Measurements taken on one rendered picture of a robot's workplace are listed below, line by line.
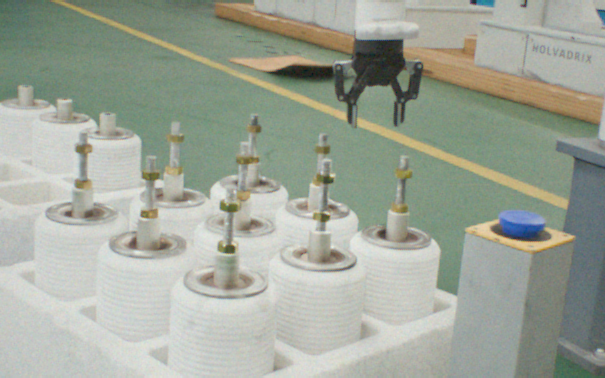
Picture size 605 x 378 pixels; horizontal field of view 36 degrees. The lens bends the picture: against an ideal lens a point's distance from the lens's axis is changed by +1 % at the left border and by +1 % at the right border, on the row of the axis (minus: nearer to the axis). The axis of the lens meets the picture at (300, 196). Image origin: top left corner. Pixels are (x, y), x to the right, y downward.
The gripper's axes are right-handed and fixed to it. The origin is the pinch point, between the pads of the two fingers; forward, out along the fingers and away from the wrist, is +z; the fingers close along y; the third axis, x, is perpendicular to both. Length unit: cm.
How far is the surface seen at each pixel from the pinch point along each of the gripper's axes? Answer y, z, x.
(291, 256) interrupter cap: 19, -5, 57
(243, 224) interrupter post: 23, -5, 48
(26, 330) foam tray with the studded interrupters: 45, 4, 53
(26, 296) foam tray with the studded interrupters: 45, 1, 52
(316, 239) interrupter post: 16, -7, 57
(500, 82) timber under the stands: -87, 55, -200
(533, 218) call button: -2, -13, 65
